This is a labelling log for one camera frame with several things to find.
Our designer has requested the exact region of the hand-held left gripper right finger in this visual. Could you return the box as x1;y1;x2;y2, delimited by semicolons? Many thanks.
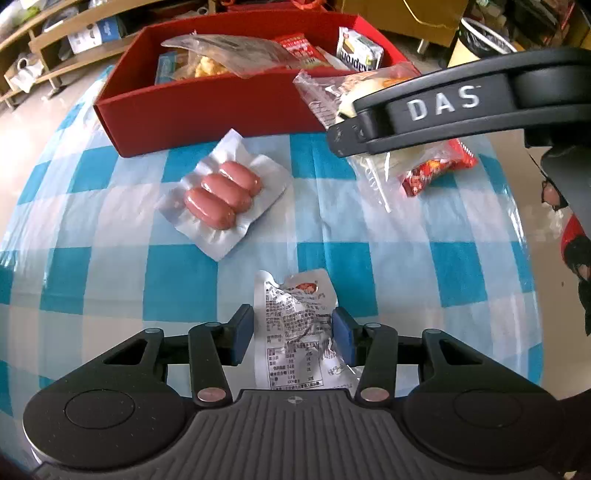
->
331;307;497;401

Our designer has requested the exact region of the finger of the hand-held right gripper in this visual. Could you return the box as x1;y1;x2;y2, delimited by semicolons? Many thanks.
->
327;116;371;158

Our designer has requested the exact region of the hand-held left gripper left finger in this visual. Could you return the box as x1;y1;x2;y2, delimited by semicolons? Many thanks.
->
95;304;256;408

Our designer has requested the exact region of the silver foil snack packet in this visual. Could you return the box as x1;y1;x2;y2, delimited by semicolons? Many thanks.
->
254;270;365;398

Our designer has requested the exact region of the clear bun packet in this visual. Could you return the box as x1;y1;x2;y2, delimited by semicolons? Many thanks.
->
293;62;444;213

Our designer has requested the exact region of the red cardboard box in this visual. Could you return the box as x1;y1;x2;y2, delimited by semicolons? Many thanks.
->
93;11;421;158

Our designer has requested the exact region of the yellow twisted snack packet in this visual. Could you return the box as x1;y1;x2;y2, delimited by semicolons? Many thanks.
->
161;33;301;80

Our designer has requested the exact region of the small red crinkled packet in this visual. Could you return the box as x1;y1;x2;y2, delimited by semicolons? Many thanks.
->
402;138;478;197

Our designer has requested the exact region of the white cake packet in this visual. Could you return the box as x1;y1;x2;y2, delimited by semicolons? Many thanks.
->
335;27;385;71

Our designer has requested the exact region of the wooden cabinet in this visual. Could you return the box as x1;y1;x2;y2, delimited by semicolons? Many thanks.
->
335;0;469;47

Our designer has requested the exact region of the blue checked tablecloth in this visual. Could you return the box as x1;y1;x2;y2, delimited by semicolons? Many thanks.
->
0;65;546;462

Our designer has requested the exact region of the clear pink sausage packet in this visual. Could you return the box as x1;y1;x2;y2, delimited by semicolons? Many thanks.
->
158;129;293;262

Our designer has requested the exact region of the blue and brown biscuit packet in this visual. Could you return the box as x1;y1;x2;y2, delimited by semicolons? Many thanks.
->
154;52;195;85

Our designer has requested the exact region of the red and black printed cloth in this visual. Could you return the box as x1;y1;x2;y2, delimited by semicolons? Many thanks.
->
540;175;591;335

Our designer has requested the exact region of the blue and white carton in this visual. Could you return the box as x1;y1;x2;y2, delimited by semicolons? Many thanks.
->
68;16;127;54

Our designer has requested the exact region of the low wooden shelf unit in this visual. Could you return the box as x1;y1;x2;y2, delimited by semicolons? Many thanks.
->
0;0;213;109

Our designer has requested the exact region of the white plastic bag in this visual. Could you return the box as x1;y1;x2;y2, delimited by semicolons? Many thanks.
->
4;53;46;93

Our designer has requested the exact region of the yellow cable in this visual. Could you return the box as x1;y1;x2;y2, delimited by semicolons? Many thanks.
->
402;0;468;29

